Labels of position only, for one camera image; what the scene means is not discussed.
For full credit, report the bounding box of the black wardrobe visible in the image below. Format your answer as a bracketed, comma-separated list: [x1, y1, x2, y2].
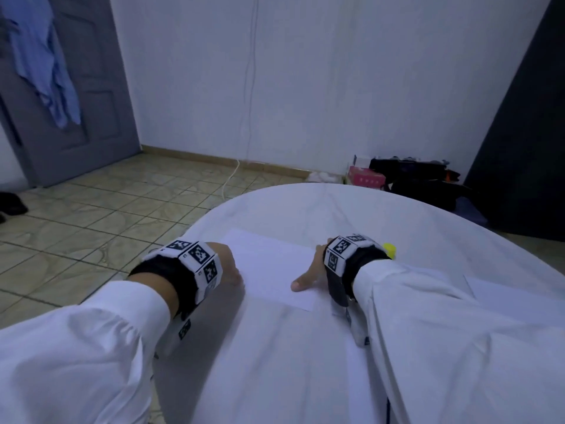
[463, 0, 565, 244]

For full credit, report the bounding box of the black right wristband with markers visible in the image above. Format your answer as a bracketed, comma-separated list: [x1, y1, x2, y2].
[323, 233, 392, 307]

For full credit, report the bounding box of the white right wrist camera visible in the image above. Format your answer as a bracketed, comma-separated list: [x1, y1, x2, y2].
[331, 300, 370, 348]

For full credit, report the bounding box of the black bag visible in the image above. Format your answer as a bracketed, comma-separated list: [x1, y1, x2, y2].
[369, 157, 469, 213]

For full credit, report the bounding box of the person's left forearm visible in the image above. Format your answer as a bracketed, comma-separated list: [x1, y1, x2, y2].
[0, 273, 180, 424]

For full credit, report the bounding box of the black item on floor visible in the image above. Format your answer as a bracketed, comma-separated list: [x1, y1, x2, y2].
[0, 190, 30, 224]

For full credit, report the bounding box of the person's left hand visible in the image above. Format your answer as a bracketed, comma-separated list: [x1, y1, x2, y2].
[205, 241, 245, 292]

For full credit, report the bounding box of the black wristband with markers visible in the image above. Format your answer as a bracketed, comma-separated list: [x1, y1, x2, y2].
[323, 233, 392, 307]
[128, 238, 224, 319]

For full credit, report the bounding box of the blue hanging cloth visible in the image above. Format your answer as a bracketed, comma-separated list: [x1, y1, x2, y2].
[0, 0, 83, 131]

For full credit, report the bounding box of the pink box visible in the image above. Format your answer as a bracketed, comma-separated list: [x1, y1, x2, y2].
[347, 165, 387, 190]

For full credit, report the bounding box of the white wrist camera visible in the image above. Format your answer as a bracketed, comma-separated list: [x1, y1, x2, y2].
[331, 300, 370, 348]
[157, 313, 195, 359]

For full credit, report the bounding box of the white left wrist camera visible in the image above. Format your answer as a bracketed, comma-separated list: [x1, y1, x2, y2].
[157, 313, 195, 359]

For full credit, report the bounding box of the person's right hand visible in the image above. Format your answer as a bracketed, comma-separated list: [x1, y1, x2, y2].
[291, 243, 332, 293]

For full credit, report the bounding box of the white wall cable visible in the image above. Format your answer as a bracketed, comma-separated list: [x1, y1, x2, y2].
[221, 0, 260, 201]

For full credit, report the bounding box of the white paper stack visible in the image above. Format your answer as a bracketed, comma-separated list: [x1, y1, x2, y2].
[205, 227, 337, 313]
[463, 273, 565, 330]

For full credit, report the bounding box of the person's right forearm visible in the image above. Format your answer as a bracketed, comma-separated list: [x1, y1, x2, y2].
[353, 259, 565, 424]

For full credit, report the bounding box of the grey door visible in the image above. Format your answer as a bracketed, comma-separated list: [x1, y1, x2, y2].
[0, 0, 142, 189]

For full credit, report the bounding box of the white item on floor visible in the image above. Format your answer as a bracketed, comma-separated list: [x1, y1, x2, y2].
[304, 170, 345, 184]

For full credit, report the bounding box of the blue suitcase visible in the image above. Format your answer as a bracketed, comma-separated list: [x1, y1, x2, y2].
[454, 197, 489, 228]

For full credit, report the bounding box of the black left wristband with markers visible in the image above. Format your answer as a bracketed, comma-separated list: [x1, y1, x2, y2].
[128, 238, 224, 319]

